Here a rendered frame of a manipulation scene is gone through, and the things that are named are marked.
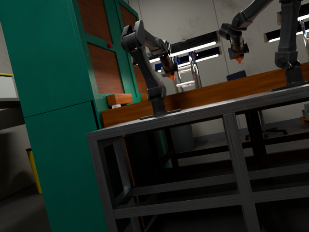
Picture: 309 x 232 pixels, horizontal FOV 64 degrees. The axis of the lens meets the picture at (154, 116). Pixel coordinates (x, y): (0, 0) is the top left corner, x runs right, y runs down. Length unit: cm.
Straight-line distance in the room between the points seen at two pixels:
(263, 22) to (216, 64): 93
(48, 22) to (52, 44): 14
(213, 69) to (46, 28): 299
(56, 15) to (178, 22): 293
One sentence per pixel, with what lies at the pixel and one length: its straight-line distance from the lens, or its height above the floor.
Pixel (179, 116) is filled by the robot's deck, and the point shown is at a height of 66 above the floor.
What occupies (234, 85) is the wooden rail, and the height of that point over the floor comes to 74.
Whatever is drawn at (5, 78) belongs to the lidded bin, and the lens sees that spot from 284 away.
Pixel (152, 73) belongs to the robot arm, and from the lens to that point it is 115.
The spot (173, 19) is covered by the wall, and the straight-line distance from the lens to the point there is 442.
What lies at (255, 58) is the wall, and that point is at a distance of 427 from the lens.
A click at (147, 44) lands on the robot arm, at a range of 124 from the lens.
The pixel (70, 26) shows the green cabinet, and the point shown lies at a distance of 165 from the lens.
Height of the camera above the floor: 71
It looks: 2 degrees down
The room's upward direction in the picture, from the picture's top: 13 degrees counter-clockwise
